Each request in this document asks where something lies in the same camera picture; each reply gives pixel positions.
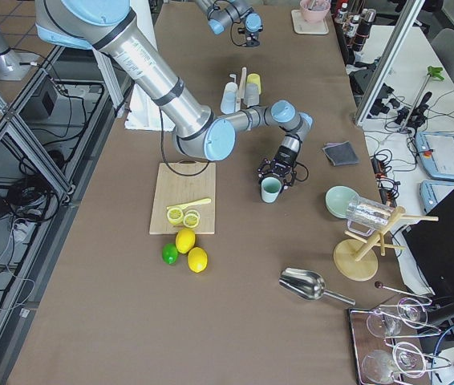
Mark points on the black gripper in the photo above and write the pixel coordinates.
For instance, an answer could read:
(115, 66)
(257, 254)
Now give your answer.
(285, 156)
(253, 39)

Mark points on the mint green plastic cup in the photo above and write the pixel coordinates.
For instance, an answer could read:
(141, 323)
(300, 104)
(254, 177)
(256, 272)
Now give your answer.
(270, 189)

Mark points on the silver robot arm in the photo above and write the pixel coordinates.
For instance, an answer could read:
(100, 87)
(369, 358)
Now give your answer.
(110, 27)
(239, 18)

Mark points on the yellow cup on rack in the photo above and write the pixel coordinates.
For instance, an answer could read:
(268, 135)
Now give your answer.
(254, 78)

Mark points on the white cup holder rack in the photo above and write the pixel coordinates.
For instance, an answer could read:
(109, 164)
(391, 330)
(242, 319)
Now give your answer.
(238, 108)

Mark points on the grey cup on rack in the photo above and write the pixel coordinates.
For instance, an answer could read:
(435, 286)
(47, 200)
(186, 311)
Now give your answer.
(251, 96)

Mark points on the light blue cup on rack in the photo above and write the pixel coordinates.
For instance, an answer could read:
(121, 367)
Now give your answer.
(229, 98)

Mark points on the cream plastic tray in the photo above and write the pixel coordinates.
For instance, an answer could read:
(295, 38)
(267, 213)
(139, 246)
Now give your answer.
(301, 26)

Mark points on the mint green bowl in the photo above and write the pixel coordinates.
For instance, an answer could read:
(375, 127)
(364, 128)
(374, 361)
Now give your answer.
(337, 199)

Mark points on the grey folded cloth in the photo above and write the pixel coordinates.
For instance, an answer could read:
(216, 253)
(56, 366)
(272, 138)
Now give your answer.
(340, 154)

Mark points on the pink bowl with ice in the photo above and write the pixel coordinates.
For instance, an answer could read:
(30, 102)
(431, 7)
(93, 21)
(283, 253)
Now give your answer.
(314, 10)

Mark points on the yellow plastic knife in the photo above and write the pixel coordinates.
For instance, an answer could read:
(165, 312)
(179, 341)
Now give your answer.
(203, 201)

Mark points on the lemon slice right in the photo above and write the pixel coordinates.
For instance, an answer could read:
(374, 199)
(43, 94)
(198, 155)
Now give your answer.
(191, 219)

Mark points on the lemon slice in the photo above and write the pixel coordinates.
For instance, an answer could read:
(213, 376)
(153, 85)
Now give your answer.
(191, 219)
(175, 215)

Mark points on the clear glass mug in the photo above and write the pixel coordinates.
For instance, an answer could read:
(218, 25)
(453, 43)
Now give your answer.
(365, 216)

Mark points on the wooden cutting board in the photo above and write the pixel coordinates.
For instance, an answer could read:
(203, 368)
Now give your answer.
(173, 189)

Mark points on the lemon slice left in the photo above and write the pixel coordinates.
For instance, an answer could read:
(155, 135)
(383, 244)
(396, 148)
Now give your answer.
(175, 215)

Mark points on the yellow lemon near board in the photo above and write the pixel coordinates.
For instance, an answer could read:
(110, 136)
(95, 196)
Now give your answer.
(185, 240)

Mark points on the metal scoop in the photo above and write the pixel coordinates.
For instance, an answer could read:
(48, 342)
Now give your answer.
(309, 285)

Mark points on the yellow lemon near scoop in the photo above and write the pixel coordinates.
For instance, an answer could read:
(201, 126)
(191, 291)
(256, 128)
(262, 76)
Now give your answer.
(197, 259)

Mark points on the wooden mug tree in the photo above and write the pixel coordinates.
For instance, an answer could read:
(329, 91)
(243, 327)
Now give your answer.
(355, 257)

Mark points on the green lime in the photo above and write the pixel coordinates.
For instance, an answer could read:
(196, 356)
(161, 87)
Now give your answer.
(170, 254)

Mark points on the blue teach pendant near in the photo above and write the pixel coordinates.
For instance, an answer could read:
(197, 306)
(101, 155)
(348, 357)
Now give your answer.
(434, 191)

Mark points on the blue teach pendant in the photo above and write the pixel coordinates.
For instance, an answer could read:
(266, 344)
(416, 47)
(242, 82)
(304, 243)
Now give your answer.
(436, 154)
(434, 191)

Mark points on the blue teach pendant far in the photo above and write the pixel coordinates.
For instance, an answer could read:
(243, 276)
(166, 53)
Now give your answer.
(436, 154)

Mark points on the black monitor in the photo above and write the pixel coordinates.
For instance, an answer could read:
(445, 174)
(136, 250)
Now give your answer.
(432, 245)

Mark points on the upper wine glass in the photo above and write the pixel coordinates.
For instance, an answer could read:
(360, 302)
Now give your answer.
(387, 320)

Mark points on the wine glass rack tray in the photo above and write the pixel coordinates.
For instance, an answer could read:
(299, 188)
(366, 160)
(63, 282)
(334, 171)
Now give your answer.
(363, 342)

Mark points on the lower wine glass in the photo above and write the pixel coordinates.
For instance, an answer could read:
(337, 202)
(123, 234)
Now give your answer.
(399, 366)

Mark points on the aluminium frame post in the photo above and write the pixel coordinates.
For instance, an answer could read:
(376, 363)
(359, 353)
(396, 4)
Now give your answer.
(404, 24)

